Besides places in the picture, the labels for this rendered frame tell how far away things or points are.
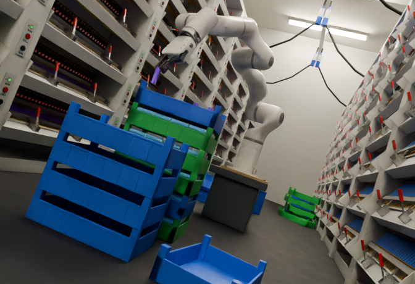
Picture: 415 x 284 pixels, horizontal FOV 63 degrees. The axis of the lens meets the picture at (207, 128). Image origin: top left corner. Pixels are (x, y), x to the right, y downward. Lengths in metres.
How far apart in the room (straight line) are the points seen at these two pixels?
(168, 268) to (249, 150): 1.20
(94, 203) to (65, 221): 0.09
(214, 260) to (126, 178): 0.39
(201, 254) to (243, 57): 1.00
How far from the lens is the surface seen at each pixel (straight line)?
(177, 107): 1.16
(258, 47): 1.66
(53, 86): 1.43
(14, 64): 1.29
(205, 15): 1.37
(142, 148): 0.86
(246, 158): 1.91
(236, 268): 1.07
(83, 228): 0.93
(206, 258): 1.10
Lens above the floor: 0.30
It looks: 5 degrees up
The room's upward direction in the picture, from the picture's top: 20 degrees clockwise
